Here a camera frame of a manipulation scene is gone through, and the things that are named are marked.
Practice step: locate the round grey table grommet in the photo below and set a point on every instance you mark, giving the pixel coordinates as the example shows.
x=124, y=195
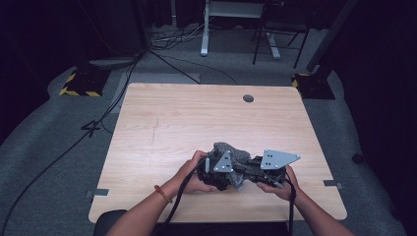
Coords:
x=248, y=98

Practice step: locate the black metal chair frame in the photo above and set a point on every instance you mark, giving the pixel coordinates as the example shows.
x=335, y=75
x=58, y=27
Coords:
x=282, y=31

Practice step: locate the grey fluffy cloth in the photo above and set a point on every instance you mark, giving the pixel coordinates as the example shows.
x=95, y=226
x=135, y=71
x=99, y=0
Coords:
x=223, y=147

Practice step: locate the white desk frame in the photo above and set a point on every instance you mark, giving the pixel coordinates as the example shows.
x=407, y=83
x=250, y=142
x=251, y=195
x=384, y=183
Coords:
x=205, y=32

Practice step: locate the person's dark trousers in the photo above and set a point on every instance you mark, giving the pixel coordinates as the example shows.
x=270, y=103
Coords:
x=223, y=230

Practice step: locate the small black round foot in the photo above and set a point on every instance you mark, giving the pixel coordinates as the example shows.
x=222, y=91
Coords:
x=358, y=158

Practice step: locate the grey tape strip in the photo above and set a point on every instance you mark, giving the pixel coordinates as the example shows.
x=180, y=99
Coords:
x=332, y=183
x=98, y=192

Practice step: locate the black yellow striped stand base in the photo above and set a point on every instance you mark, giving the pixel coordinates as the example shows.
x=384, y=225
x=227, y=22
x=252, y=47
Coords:
x=314, y=87
x=87, y=82

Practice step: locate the black slanted stand post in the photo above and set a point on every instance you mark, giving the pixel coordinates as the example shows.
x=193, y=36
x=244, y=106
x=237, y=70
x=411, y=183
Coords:
x=331, y=36

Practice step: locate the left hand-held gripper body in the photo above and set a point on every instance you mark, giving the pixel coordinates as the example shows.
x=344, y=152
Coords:
x=219, y=164

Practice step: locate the person's left hand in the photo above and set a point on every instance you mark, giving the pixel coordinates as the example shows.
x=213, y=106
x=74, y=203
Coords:
x=187, y=178

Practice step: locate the person's right hand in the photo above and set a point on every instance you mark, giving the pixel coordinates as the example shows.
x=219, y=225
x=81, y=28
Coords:
x=285, y=193

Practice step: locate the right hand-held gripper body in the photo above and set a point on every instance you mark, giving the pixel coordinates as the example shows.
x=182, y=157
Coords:
x=275, y=160

